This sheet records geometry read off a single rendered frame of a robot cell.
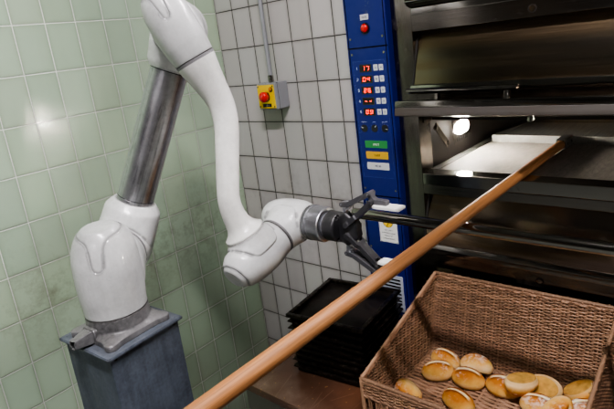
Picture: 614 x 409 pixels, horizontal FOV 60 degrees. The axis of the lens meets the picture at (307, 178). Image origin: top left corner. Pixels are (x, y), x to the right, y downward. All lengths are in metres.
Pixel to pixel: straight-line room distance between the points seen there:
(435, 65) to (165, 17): 0.82
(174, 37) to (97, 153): 0.80
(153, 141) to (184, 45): 0.32
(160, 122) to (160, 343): 0.57
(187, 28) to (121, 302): 0.66
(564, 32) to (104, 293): 1.32
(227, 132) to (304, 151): 0.81
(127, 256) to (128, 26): 0.97
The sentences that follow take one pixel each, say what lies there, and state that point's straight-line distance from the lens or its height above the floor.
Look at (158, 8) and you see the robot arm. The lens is 1.28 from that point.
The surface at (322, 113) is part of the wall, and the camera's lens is 1.96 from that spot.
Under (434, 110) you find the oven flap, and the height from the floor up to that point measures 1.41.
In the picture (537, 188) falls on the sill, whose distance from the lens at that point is 1.63.
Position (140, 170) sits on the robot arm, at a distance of 1.48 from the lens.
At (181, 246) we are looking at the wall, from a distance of 2.20.
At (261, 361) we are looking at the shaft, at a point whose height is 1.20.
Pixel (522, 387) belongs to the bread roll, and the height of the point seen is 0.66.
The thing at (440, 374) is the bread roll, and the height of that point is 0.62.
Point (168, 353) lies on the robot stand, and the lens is 1.47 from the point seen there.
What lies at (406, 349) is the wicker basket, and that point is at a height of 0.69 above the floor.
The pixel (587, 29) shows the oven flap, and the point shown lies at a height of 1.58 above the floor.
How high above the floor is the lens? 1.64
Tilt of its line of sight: 14 degrees down
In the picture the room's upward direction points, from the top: 7 degrees counter-clockwise
